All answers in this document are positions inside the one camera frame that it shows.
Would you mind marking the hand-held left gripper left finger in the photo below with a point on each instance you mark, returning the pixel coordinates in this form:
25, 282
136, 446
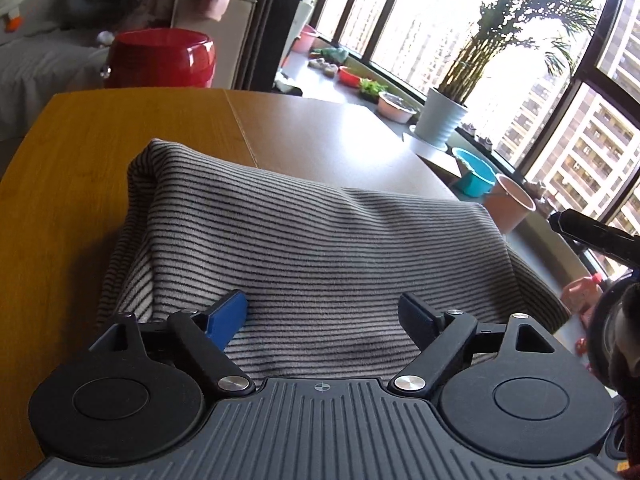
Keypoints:
227, 320

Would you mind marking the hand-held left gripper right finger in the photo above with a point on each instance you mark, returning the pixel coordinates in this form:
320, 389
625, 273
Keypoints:
417, 317

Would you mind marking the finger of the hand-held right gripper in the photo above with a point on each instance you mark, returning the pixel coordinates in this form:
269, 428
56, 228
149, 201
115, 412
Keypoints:
590, 232

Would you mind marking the grey striped sweater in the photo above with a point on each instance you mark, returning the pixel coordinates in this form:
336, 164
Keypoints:
320, 250

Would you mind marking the pink plastic bottle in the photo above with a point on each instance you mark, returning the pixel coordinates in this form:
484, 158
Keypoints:
580, 295

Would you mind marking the pink plastic bucket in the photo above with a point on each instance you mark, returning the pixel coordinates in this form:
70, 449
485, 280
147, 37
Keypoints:
505, 210

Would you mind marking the blue plastic basin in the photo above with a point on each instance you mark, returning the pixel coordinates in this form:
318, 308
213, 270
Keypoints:
475, 180

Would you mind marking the small grey shoes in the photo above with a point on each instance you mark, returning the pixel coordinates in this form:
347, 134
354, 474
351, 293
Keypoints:
477, 136

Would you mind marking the palm plant in white pot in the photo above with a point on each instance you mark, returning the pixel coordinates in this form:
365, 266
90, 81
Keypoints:
440, 117

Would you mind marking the pink bowl with metal liner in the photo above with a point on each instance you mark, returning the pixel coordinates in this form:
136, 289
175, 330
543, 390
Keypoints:
395, 110

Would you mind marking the green seedlings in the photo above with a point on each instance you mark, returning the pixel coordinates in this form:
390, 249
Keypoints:
372, 89

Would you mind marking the red plastic bowl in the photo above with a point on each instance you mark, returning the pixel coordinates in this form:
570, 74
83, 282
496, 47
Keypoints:
349, 77

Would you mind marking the small beige shoes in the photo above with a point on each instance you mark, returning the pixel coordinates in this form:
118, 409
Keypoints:
322, 66

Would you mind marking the red plastic basin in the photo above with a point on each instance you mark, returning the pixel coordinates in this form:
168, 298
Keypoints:
160, 60

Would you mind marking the beige sofa armrest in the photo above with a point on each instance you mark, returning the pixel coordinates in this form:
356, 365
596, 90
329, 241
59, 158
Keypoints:
225, 45

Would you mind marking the green toy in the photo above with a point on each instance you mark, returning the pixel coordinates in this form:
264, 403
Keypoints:
332, 53

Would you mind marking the pink cup on sill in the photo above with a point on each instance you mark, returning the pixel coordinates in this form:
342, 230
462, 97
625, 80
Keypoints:
302, 42

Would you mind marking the small white toy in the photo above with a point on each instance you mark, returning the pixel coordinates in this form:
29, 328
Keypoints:
104, 38

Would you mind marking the dark brown curtain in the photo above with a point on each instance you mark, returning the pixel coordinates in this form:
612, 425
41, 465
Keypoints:
272, 15

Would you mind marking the grey covered sofa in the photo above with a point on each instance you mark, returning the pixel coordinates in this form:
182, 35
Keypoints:
40, 70

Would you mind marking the white upright appliance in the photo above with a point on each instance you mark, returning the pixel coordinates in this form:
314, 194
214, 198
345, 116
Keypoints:
307, 5

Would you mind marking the black window frame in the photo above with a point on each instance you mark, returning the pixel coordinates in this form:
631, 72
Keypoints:
587, 60

